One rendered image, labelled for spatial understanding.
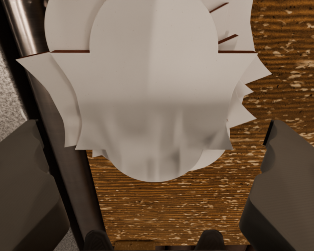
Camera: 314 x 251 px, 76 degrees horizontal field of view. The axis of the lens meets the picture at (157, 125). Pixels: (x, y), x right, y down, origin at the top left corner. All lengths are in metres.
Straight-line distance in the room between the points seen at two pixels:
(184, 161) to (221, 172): 0.10
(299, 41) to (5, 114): 0.28
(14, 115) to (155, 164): 0.16
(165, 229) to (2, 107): 0.25
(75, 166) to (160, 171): 0.14
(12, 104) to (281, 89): 0.26
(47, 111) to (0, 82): 0.05
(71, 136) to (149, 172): 0.07
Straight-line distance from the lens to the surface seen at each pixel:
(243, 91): 0.18
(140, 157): 0.15
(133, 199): 0.27
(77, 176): 0.28
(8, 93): 0.25
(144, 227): 0.32
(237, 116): 0.17
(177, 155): 0.15
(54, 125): 0.24
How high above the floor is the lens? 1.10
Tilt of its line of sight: 59 degrees down
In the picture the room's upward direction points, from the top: 179 degrees clockwise
